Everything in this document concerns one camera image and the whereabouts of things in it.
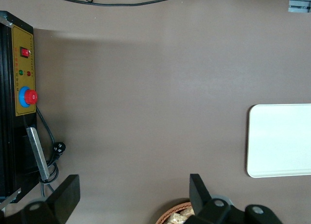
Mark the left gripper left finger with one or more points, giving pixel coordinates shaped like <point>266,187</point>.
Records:
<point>65,197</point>

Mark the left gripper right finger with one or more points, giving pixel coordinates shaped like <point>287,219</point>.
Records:
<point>200,197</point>

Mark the beige plastic tray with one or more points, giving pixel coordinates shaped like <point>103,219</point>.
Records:
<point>279,141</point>

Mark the clear bag brown crackers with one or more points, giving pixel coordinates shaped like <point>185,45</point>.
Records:
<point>187,212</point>
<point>175,218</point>

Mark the round wicker basket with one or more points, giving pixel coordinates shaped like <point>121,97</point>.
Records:
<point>167,210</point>

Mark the silver metal bar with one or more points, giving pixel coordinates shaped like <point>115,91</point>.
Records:
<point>37,153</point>

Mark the red emergency stop button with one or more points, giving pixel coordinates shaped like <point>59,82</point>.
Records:
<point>30,97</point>

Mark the black yellow control box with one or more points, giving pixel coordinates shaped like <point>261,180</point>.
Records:
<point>7,88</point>

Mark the silver metal bracket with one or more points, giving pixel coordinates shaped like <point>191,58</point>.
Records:
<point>300,1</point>

